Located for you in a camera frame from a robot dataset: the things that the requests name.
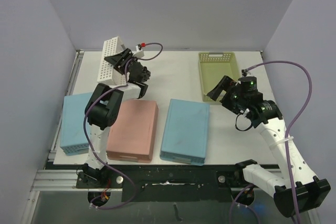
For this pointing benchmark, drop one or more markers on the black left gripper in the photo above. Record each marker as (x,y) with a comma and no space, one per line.
(118,61)

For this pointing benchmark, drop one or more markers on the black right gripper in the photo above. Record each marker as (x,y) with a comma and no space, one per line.
(227,93)

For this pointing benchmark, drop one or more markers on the white plastic basket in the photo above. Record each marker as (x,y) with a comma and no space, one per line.
(107,73)

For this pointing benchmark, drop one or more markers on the pink plastic basket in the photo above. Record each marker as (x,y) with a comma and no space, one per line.
(132,137)

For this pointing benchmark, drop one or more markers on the light blue plastic basket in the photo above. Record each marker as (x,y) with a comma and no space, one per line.
(73,140)

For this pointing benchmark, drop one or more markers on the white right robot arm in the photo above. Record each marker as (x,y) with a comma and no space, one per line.
(298,189)

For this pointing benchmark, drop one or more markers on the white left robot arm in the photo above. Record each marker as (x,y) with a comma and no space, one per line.
(103,108)

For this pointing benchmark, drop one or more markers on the yellow-green plastic basket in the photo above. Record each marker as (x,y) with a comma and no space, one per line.
(212,67)

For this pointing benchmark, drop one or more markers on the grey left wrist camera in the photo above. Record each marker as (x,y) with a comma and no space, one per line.
(139,53)

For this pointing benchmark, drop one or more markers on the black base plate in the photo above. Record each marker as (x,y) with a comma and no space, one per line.
(168,183)

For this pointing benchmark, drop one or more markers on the aluminium table frame rail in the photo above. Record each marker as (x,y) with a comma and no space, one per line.
(54,180)

